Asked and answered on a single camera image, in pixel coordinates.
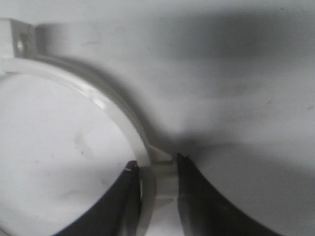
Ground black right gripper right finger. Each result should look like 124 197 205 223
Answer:
176 154 277 236

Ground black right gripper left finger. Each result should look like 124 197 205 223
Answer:
57 161 141 236

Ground white half-ring pipe clamp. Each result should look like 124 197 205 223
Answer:
0 19 183 236

